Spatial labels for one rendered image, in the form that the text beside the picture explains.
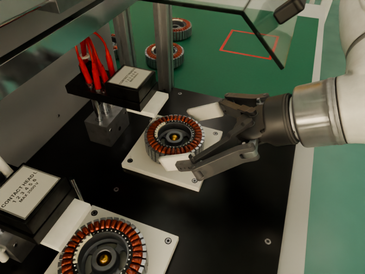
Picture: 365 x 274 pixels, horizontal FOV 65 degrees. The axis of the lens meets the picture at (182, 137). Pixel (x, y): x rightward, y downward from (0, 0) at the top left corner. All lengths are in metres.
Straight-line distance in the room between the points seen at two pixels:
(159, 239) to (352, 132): 0.29
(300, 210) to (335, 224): 0.97
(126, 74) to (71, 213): 0.24
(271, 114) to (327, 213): 1.15
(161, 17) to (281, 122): 0.35
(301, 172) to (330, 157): 1.18
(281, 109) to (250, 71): 0.44
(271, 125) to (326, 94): 0.08
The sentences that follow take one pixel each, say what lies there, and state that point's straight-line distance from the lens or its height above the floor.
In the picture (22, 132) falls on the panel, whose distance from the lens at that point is 0.59.
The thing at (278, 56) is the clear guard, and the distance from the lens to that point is 0.36.
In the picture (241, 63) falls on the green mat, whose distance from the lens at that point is 0.88.
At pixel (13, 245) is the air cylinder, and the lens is 0.47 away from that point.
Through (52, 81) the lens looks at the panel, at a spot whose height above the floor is 0.87.
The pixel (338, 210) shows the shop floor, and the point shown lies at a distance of 1.56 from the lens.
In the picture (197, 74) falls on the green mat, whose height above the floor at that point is 0.75.
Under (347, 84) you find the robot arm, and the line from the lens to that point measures 0.40.
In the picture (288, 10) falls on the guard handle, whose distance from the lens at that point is 0.40.
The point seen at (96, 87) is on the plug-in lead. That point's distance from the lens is 0.51.
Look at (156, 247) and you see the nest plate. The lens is 0.44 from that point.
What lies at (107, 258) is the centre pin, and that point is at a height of 0.81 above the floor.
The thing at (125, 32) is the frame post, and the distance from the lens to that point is 0.68.
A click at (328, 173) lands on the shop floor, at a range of 1.69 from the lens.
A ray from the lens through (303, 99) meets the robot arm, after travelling 0.40.
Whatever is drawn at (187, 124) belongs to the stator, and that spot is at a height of 0.82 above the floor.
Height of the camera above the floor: 1.18
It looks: 45 degrees down
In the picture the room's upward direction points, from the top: straight up
